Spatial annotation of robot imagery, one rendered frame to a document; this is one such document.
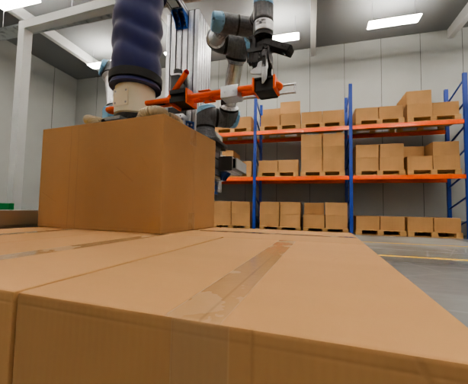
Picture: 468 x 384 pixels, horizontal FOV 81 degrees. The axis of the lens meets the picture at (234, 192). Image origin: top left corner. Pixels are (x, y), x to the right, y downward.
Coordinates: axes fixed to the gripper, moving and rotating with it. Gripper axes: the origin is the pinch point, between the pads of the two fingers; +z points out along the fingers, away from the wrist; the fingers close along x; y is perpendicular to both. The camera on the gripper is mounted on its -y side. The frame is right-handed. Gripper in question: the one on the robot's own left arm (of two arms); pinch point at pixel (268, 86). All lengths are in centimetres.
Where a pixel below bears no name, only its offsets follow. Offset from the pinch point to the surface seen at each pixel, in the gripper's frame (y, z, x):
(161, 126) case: 31.3, 17.7, 19.9
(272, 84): -2.4, 1.3, 3.5
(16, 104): 392, -98, -137
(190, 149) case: 30.3, 21.6, 2.2
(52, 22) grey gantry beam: 337, -207, -142
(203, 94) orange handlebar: 24.6, 0.8, 3.2
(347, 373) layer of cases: -25, 56, 74
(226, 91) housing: 14.9, 1.1, 3.4
